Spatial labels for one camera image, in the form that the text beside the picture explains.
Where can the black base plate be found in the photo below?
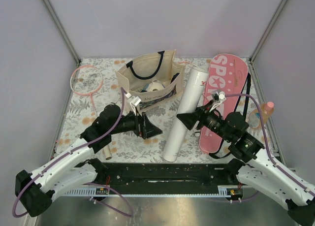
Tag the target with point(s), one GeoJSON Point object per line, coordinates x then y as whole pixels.
{"type": "Point", "coordinates": [164, 178]}

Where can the pink badminton racket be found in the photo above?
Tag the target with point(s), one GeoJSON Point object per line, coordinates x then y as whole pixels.
{"type": "Point", "coordinates": [85, 82]}
{"type": "Point", "coordinates": [187, 63]}

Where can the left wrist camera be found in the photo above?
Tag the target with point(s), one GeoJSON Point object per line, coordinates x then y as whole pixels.
{"type": "Point", "coordinates": [132, 102]}

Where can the floral table mat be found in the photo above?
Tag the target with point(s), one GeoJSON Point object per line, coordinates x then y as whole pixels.
{"type": "Point", "coordinates": [127, 147]}

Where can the white tape roll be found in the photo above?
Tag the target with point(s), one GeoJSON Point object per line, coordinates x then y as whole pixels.
{"type": "Point", "coordinates": [155, 86]}

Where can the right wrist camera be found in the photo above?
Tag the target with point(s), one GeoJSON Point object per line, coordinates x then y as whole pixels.
{"type": "Point", "coordinates": [218, 97]}

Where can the white slotted cable duct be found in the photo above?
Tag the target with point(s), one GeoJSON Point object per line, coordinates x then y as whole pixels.
{"type": "Point", "coordinates": [88, 191]}

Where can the pink racket cover bag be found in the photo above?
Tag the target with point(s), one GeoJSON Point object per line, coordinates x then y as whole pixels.
{"type": "Point", "coordinates": [227, 73]}

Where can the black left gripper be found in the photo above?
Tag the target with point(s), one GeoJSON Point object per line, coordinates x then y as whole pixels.
{"type": "Point", "coordinates": [143, 127]}

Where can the pink badminton racket right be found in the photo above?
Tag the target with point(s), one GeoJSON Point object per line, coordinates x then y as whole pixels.
{"type": "Point", "coordinates": [187, 63]}

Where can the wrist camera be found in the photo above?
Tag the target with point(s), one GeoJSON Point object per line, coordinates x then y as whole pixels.
{"type": "Point", "coordinates": [218, 97]}
{"type": "Point", "coordinates": [132, 102]}

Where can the white shuttlecock tube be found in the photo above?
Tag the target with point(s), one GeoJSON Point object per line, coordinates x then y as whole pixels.
{"type": "Point", "coordinates": [193, 90]}

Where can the clear bottle pink cap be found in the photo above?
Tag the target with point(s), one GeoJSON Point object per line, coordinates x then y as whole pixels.
{"type": "Point", "coordinates": [256, 119]}

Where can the pink badminton racket left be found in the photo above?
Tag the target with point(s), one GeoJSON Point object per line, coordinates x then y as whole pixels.
{"type": "Point", "coordinates": [85, 82]}

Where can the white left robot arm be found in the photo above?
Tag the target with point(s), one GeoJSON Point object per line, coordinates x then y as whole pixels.
{"type": "Point", "coordinates": [76, 166]}

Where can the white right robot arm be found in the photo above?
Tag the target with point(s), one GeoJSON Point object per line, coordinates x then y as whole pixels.
{"type": "Point", "coordinates": [253, 166]}

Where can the beige canvas tote bag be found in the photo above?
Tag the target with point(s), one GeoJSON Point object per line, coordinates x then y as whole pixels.
{"type": "Point", "coordinates": [137, 74]}

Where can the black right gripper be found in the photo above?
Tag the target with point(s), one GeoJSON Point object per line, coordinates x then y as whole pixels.
{"type": "Point", "coordinates": [202, 114]}

